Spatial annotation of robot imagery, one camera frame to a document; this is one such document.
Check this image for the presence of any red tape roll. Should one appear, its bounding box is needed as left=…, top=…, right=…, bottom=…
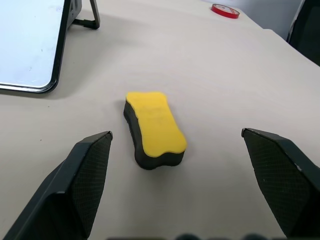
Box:
left=210, top=3, right=240, bottom=20

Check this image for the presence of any black-framed whiteboard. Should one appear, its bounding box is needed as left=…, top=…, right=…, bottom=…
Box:
left=0, top=0, right=102, bottom=94

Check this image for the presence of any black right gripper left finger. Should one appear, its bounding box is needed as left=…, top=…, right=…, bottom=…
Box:
left=0, top=130, right=114, bottom=240

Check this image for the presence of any black chair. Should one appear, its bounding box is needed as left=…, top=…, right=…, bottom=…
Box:
left=286, top=0, right=320, bottom=67

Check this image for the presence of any yellow and black eraser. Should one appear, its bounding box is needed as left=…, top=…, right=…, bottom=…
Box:
left=122, top=90, right=188, bottom=171

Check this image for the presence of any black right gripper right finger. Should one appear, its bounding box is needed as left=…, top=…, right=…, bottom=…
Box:
left=241, top=127, right=320, bottom=240

